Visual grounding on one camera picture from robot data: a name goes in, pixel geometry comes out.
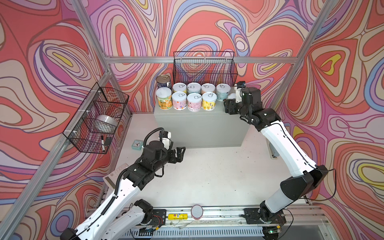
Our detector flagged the teal can pull tab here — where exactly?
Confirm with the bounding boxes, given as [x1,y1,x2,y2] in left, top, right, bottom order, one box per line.
[216,84,232,102]

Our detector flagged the orange pink can pull tab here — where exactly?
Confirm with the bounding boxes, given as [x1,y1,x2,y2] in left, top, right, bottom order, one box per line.
[201,83,216,95]

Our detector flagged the pink can fruit print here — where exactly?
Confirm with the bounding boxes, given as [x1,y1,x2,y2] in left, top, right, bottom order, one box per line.
[187,93,202,113]

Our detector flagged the teal can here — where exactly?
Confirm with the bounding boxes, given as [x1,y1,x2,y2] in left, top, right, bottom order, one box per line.
[187,83,201,95]

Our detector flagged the yellow green can plastic lid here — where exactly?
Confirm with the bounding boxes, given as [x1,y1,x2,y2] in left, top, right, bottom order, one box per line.
[156,87,173,110]

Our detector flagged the pink can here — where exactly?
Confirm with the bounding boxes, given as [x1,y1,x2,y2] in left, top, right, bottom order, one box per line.
[172,92,187,111]

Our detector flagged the yellow can pull tab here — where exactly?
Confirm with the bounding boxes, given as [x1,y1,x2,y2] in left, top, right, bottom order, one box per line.
[172,83,187,94]

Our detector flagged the dark blue tin can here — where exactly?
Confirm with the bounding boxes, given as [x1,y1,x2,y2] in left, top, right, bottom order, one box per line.
[156,74,172,89]

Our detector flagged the green can pull tab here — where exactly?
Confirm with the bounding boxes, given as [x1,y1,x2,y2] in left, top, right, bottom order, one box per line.
[227,93,236,100]

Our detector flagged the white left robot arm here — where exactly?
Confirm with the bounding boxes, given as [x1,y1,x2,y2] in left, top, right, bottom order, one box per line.
[60,141,186,240]

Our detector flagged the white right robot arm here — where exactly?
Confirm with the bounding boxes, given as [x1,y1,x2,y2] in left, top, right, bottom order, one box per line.
[224,87,329,224]

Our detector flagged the mint green alarm clock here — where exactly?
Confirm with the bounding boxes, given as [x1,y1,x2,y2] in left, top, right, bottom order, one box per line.
[131,140,144,151]

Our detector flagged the grey metal cabinet box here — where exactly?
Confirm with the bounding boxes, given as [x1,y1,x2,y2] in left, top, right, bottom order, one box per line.
[154,101,250,149]

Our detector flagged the pink calculator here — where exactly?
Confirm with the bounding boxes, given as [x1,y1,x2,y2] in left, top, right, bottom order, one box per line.
[103,164,129,189]

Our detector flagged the black marker in basket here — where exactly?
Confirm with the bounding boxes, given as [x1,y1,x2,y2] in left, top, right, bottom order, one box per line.
[101,136,106,153]

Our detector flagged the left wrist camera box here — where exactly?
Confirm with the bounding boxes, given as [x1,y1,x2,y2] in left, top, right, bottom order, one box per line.
[159,131,172,143]

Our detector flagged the black wire basket back wall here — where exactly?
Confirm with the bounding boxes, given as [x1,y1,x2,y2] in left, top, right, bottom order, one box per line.
[173,50,238,87]

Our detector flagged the black wire basket wall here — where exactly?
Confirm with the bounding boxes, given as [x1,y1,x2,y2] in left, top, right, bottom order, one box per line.
[173,50,238,87]
[63,83,129,154]

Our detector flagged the black wire basket left wall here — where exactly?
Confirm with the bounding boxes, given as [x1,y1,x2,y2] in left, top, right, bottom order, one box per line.
[63,83,129,154]

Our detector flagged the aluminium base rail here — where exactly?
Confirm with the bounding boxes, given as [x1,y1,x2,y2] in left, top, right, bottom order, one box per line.
[112,205,337,240]

